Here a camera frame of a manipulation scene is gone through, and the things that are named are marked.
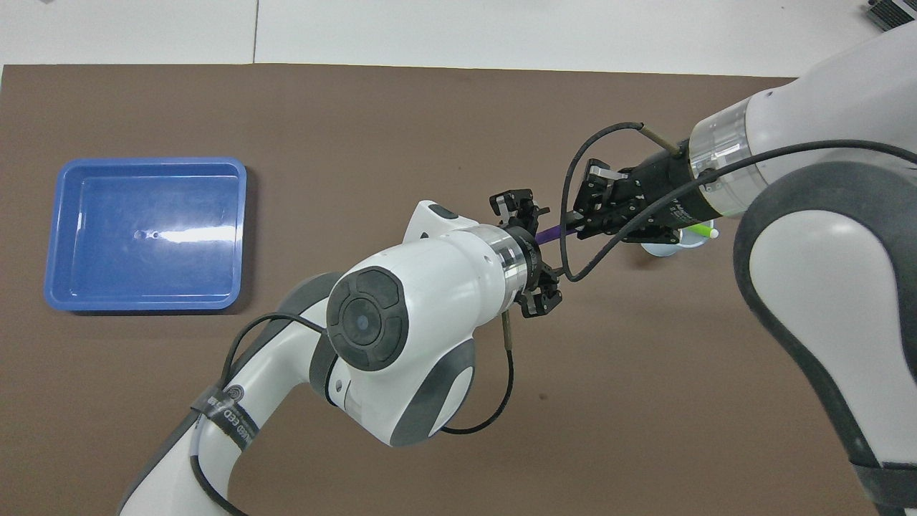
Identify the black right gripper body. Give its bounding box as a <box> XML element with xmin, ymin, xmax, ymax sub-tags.
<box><xmin>620</xmin><ymin>143</ymin><xmax>724</xmax><ymax>241</ymax></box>

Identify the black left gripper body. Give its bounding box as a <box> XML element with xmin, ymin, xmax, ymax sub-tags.
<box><xmin>501</xmin><ymin>226</ymin><xmax>549</xmax><ymax>295</ymax></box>

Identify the blue plastic tray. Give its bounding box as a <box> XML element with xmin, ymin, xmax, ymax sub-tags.
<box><xmin>44</xmin><ymin>157</ymin><xmax>248</xmax><ymax>312</ymax></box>

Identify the clear plastic cup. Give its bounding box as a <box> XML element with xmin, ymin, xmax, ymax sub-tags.
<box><xmin>640</xmin><ymin>229</ymin><xmax>710</xmax><ymax>257</ymax></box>

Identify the brown table mat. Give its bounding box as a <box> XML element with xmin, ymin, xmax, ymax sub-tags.
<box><xmin>0</xmin><ymin>63</ymin><xmax>883</xmax><ymax>516</ymax></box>

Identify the grey finned device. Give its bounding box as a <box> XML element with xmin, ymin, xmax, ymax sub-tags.
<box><xmin>863</xmin><ymin>0</ymin><xmax>917</xmax><ymax>31</ymax></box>

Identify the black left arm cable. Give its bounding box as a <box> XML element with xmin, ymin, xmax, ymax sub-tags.
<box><xmin>190</xmin><ymin>312</ymin><xmax>515</xmax><ymax>516</ymax></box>

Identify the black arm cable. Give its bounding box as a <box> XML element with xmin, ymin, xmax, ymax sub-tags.
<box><xmin>190</xmin><ymin>312</ymin><xmax>515</xmax><ymax>516</ymax></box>
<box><xmin>561</xmin><ymin>122</ymin><xmax>917</xmax><ymax>282</ymax></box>

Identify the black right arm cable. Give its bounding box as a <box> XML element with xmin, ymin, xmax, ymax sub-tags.
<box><xmin>561</xmin><ymin>122</ymin><xmax>917</xmax><ymax>282</ymax></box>

